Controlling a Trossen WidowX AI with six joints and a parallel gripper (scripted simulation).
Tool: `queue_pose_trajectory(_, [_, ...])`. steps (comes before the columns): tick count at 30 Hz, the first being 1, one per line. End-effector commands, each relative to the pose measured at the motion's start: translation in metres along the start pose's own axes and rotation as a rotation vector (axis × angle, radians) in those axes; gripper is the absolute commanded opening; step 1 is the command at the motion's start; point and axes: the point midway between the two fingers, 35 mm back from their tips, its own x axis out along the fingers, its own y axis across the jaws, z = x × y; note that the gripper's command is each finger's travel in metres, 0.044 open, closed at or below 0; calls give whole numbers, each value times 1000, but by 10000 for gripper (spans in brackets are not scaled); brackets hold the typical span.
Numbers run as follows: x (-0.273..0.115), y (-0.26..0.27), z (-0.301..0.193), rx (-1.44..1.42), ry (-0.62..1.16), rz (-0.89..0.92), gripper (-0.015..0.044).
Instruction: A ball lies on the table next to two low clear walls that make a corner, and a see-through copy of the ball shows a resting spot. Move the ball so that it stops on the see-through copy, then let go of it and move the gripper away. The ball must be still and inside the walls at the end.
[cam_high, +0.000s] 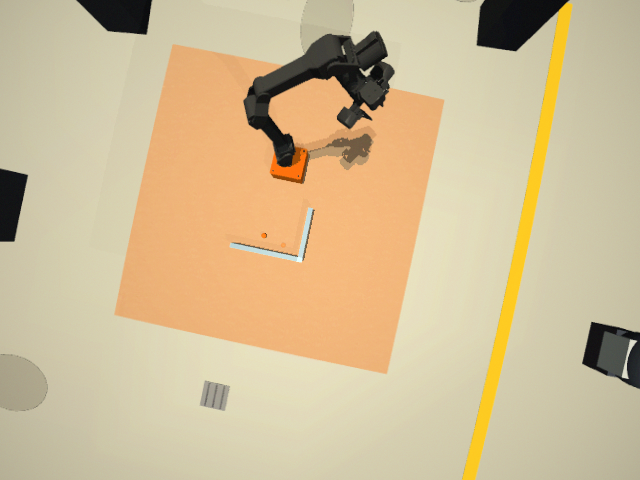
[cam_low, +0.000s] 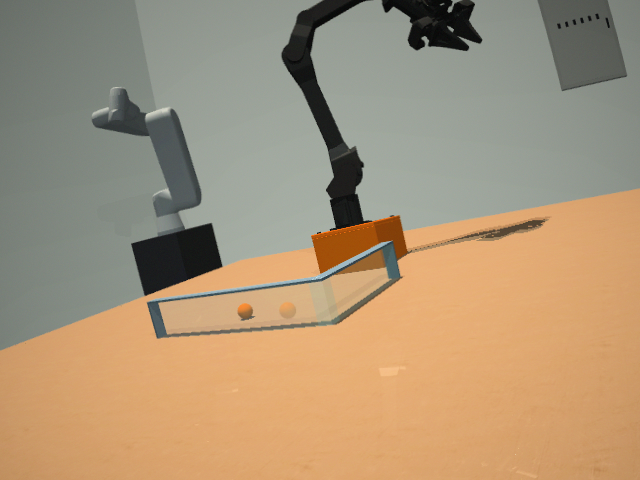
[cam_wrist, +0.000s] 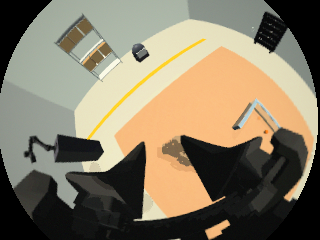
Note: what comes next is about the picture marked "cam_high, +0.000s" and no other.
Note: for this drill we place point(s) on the blue wall top trim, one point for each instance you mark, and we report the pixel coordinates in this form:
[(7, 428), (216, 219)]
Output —
[(279, 255)]

